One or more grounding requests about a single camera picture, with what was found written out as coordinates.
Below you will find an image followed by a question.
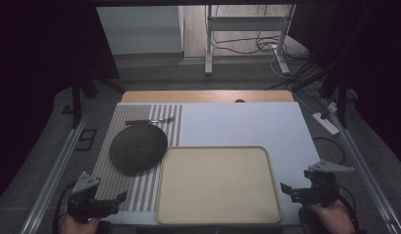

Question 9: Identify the person's right hand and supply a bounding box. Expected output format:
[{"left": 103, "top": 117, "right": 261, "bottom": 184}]
[{"left": 305, "top": 198, "right": 356, "bottom": 234}]

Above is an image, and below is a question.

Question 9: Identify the white cable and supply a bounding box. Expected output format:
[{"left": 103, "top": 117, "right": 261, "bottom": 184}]
[{"left": 270, "top": 45, "right": 323, "bottom": 115}]

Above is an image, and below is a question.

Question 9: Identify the black looped floor cable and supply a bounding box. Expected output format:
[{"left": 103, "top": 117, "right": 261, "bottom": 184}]
[{"left": 312, "top": 136, "right": 346, "bottom": 166}]

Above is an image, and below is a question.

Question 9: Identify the white power strip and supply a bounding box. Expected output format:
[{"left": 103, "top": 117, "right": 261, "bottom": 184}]
[{"left": 311, "top": 111, "right": 341, "bottom": 137}]

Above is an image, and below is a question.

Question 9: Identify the fork with brown handle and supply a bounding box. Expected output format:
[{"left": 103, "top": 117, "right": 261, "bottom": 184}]
[{"left": 125, "top": 116, "right": 176, "bottom": 127}]

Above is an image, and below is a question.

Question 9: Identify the aluminium rail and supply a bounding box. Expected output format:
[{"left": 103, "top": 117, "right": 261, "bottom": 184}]
[
  {"left": 20, "top": 115, "right": 89, "bottom": 234},
  {"left": 330, "top": 111, "right": 401, "bottom": 234}
]

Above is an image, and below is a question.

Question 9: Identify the wooden table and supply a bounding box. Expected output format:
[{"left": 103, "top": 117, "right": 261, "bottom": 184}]
[{"left": 120, "top": 90, "right": 296, "bottom": 104}]

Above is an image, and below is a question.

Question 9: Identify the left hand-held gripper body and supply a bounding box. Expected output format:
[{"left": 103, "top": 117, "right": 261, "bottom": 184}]
[{"left": 66, "top": 172, "right": 120, "bottom": 224}]

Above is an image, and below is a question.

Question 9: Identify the striped grey placemat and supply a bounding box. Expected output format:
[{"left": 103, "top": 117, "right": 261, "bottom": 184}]
[{"left": 91, "top": 103, "right": 183, "bottom": 213}]

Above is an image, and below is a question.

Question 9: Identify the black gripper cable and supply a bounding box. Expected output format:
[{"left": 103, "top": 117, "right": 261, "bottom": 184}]
[
  {"left": 336, "top": 184, "right": 361, "bottom": 232},
  {"left": 52, "top": 180, "right": 77, "bottom": 234}
]

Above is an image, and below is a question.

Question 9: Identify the black metal stand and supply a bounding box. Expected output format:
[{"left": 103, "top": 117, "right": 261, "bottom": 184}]
[
  {"left": 319, "top": 63, "right": 349, "bottom": 129},
  {"left": 70, "top": 73, "right": 125, "bottom": 130}
]

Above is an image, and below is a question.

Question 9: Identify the tangle of floor cables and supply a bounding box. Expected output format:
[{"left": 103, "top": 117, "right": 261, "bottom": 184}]
[{"left": 210, "top": 5, "right": 311, "bottom": 62}]

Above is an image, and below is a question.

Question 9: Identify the dark round woven mat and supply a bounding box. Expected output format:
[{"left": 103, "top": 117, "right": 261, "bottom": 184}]
[{"left": 108, "top": 123, "right": 169, "bottom": 176}]

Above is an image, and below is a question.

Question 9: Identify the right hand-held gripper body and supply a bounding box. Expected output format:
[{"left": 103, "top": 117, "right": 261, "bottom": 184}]
[{"left": 290, "top": 158, "right": 356, "bottom": 208}]

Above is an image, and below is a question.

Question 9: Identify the beige rectangular tray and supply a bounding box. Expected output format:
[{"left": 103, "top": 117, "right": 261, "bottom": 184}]
[{"left": 155, "top": 145, "right": 283, "bottom": 226}]

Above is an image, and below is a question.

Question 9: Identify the white metal stand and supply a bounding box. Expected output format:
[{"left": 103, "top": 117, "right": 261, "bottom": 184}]
[{"left": 204, "top": 4, "right": 298, "bottom": 77}]

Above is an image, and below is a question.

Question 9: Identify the dark curtain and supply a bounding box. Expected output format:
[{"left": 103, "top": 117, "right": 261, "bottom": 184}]
[
  {"left": 287, "top": 0, "right": 401, "bottom": 164},
  {"left": 0, "top": 0, "right": 121, "bottom": 206}
]

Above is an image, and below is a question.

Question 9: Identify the person's left hand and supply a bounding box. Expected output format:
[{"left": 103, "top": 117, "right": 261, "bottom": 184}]
[{"left": 59, "top": 213, "right": 102, "bottom": 234}]

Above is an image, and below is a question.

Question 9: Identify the white foam board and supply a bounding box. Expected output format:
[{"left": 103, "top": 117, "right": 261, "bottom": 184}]
[{"left": 102, "top": 101, "right": 322, "bottom": 227}]

